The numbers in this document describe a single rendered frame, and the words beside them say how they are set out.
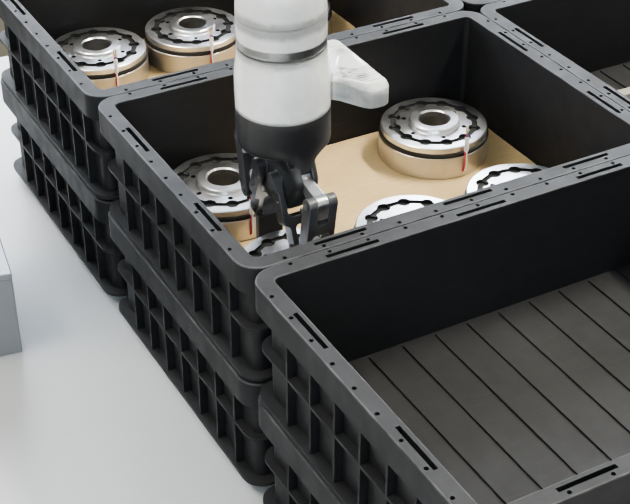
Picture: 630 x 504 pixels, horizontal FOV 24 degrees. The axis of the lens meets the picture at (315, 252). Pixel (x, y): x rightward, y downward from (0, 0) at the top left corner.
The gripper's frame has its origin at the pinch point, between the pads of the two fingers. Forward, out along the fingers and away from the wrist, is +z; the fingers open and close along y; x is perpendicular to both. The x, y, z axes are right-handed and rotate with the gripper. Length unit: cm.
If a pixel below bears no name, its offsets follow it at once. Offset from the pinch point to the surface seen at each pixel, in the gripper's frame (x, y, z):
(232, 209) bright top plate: -1.7, -6.8, -0.9
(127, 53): 1.8, -39.3, -0.7
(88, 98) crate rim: -9.2, -20.0, -7.4
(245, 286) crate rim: -8.5, 10.4, -6.0
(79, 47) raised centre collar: -2.6, -41.5, -1.4
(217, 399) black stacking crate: -8.7, 4.3, 9.3
